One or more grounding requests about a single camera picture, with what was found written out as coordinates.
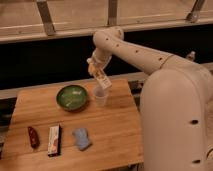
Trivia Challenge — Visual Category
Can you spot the middle metal bracket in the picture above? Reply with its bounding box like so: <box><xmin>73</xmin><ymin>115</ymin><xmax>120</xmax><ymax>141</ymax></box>
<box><xmin>107</xmin><ymin>0</ymin><xmax>118</xmax><ymax>26</ymax></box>

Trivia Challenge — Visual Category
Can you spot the clear plastic cup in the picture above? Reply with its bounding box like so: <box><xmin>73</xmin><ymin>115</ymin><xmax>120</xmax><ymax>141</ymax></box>
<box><xmin>93</xmin><ymin>86</ymin><xmax>108</xmax><ymax>107</ymax></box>

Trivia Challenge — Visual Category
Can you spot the right metal bracket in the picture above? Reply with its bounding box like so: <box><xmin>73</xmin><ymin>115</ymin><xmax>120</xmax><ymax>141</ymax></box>
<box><xmin>186</xmin><ymin>0</ymin><xmax>205</xmax><ymax>23</ymax></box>

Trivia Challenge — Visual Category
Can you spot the left metal bracket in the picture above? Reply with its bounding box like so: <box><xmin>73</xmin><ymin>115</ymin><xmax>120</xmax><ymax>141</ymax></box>
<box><xmin>36</xmin><ymin>0</ymin><xmax>55</xmax><ymax>36</ymax></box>

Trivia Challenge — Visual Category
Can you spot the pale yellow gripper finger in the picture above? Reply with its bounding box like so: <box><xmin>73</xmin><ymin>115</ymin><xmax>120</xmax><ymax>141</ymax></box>
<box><xmin>88</xmin><ymin>63</ymin><xmax>98</xmax><ymax>76</ymax></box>

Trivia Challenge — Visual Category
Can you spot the white labelled bottle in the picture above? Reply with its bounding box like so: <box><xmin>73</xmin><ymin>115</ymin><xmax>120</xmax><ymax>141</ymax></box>
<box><xmin>94</xmin><ymin>70</ymin><xmax>112</xmax><ymax>89</ymax></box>

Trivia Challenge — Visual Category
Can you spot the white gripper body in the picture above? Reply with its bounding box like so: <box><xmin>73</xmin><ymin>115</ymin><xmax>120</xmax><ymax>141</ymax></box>
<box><xmin>87</xmin><ymin>49</ymin><xmax>111</xmax><ymax>69</ymax></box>

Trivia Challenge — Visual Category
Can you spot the white and black snack bar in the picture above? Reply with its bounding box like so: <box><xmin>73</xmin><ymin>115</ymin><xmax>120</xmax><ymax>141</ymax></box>
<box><xmin>48</xmin><ymin>125</ymin><xmax>61</xmax><ymax>157</ymax></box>

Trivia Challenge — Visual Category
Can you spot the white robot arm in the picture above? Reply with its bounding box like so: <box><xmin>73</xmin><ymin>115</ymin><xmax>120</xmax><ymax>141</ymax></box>
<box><xmin>88</xmin><ymin>27</ymin><xmax>213</xmax><ymax>171</ymax></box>

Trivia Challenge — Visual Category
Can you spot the metal bracket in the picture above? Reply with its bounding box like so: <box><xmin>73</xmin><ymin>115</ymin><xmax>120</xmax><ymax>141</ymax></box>
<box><xmin>107</xmin><ymin>0</ymin><xmax>118</xmax><ymax>26</ymax></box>
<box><xmin>186</xmin><ymin>0</ymin><xmax>205</xmax><ymax>23</ymax></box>
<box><xmin>36</xmin><ymin>0</ymin><xmax>55</xmax><ymax>36</ymax></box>

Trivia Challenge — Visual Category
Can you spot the clear bottle on ledge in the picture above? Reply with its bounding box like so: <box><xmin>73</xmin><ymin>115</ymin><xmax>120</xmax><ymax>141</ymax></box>
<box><xmin>186</xmin><ymin>51</ymin><xmax>196</xmax><ymax>61</ymax></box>

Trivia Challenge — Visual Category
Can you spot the wooden table board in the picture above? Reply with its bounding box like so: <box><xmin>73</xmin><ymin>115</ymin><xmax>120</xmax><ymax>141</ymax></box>
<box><xmin>0</xmin><ymin>79</ymin><xmax>143</xmax><ymax>171</ymax></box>

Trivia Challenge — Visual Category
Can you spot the blue crumpled cloth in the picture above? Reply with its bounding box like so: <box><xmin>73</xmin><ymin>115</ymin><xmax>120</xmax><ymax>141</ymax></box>
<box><xmin>72</xmin><ymin>128</ymin><xmax>92</xmax><ymax>151</ymax></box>

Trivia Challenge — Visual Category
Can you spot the green ceramic bowl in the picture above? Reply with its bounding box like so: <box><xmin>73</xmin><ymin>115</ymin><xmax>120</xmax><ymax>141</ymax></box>
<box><xmin>56</xmin><ymin>85</ymin><xmax>89</xmax><ymax>111</ymax></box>

